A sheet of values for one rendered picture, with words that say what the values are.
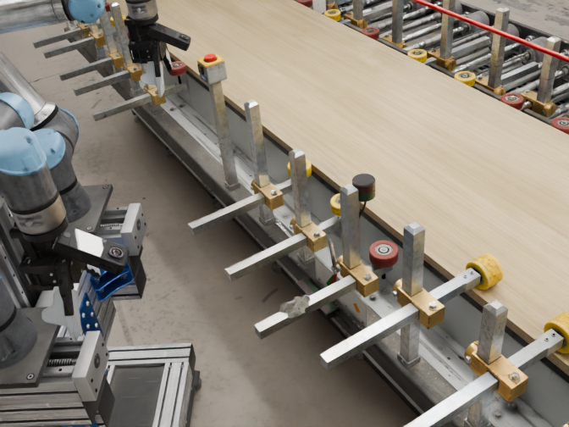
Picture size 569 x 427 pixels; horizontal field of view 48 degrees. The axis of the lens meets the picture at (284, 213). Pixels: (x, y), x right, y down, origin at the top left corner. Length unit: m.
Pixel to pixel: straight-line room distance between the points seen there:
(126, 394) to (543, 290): 1.49
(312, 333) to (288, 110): 0.96
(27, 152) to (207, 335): 1.99
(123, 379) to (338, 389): 0.82
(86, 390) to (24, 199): 0.67
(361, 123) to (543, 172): 0.65
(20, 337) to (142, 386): 1.01
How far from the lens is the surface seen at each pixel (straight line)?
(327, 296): 1.75
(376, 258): 1.79
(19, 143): 0.98
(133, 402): 2.47
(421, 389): 1.76
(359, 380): 2.64
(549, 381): 1.76
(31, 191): 1.00
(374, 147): 2.23
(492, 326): 1.40
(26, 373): 1.54
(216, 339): 2.85
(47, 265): 1.09
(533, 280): 1.78
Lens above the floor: 2.12
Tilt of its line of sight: 38 degrees down
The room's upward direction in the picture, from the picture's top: 7 degrees counter-clockwise
